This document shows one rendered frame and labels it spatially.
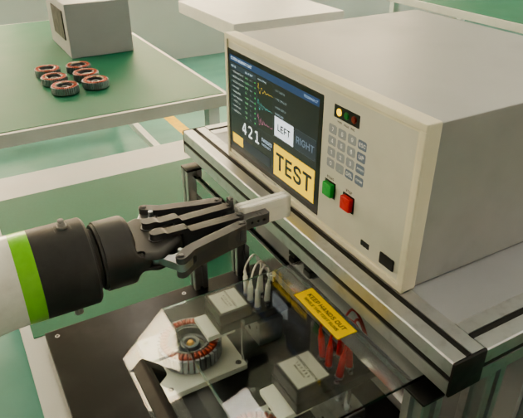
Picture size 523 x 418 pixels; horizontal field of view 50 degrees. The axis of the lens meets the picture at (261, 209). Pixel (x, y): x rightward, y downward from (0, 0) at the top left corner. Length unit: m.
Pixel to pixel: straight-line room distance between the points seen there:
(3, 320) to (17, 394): 1.62
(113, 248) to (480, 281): 0.42
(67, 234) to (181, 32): 5.20
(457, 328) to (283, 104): 0.36
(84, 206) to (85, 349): 0.58
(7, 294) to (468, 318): 0.46
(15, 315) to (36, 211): 1.06
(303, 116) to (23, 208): 1.07
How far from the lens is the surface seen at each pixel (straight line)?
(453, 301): 0.67
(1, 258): 0.57
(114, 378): 1.05
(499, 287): 0.71
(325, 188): 0.71
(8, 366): 2.30
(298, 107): 0.74
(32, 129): 2.19
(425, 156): 0.58
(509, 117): 0.66
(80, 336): 1.15
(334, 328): 0.68
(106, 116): 2.23
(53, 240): 0.57
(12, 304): 0.57
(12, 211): 1.65
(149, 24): 5.60
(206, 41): 5.85
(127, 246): 0.58
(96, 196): 1.65
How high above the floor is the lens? 1.52
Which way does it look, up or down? 30 degrees down
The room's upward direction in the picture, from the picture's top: straight up
